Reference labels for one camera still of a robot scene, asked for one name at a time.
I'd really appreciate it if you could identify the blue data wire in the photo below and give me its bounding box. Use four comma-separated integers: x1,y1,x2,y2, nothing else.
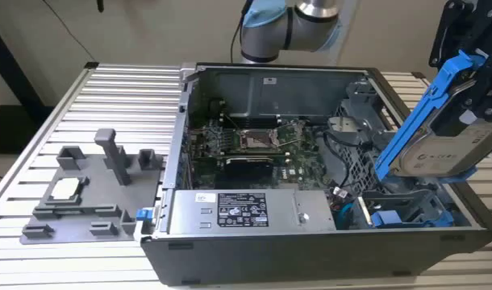
335,201,355,230

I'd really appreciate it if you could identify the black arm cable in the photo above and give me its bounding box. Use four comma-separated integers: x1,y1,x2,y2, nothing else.
230,0,255,63

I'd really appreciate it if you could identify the black graphics card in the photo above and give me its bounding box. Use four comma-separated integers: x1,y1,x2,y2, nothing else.
216,155,290,190

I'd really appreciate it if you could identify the hard disk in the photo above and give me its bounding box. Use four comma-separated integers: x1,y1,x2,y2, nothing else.
371,210,455,229
374,50,492,185

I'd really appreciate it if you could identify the black looped wire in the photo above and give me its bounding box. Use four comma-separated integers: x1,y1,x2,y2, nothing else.
322,129,355,190

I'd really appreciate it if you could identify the silver CPU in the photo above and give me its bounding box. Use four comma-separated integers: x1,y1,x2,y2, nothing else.
52,178,86,200

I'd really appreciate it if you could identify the CPU socket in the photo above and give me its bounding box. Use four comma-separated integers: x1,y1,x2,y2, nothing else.
238,129,278,149

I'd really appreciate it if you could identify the grey parts rack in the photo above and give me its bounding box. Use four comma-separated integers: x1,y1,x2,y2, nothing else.
19,128,167,245

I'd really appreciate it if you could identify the metal socket cover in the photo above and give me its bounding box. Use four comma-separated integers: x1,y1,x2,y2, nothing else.
272,118,308,146

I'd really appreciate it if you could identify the green motherboard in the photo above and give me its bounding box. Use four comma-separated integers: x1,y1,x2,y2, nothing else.
188,116,332,191

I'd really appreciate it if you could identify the black disk wire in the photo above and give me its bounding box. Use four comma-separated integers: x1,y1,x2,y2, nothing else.
351,129,388,152

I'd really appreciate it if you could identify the silver power supply unit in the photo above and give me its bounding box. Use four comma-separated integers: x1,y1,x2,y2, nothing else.
167,189,336,235

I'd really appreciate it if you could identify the grey metal bracket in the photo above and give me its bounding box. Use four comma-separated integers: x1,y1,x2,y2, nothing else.
328,116,372,134

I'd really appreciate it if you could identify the black RAM slot bank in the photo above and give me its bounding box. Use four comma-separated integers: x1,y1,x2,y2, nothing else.
226,114,284,128

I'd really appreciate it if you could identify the black desk frame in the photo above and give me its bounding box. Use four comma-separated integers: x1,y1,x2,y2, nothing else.
0,18,56,155

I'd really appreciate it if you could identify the metal disk bay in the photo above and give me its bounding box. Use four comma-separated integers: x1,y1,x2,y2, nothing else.
334,80,472,231

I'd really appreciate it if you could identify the black open PC case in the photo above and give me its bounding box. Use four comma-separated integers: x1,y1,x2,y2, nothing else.
140,62,492,286

